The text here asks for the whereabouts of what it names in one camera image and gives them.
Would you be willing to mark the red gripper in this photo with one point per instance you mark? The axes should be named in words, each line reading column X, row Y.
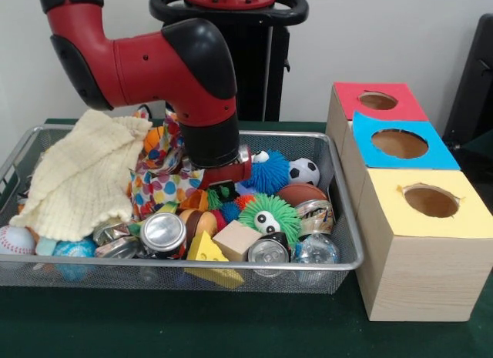
column 229, row 174

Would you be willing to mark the green spiky ball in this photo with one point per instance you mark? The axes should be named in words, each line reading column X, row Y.
column 269, row 215

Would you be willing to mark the blue spiky ball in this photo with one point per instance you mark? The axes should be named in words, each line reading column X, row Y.
column 271, row 172

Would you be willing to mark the colourful patterned cloth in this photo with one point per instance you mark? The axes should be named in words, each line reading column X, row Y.
column 158, row 177

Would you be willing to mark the cream yellow waffle cloth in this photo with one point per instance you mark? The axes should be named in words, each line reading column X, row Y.
column 77, row 173

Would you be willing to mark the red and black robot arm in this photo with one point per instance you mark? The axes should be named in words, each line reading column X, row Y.
column 177, row 65

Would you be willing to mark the wooden box with three holes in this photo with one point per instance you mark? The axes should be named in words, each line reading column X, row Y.
column 424, row 273

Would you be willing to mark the wooden cube block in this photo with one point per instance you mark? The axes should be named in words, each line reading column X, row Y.
column 235, row 239

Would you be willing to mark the yellow plastic block toy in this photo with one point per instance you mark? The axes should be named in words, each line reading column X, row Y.
column 204, row 254

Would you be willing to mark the silver metal can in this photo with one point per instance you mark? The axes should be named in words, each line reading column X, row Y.
column 164, row 233
column 268, row 252

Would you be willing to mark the brown toy football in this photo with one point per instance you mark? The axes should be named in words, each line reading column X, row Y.
column 302, row 194

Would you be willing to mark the small black white soccer ball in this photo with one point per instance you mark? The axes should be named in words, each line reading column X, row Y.
column 305, row 171

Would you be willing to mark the dark green table cloth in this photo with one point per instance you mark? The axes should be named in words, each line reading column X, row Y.
column 192, row 327

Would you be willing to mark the globe print ball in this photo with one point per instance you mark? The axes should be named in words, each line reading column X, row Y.
column 73, row 249

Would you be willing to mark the white baseball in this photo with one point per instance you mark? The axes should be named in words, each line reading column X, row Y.
column 15, row 239

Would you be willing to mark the black chair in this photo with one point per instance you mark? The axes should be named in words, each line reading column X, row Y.
column 474, row 81

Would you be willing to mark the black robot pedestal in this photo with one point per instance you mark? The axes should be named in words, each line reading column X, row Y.
column 262, row 65

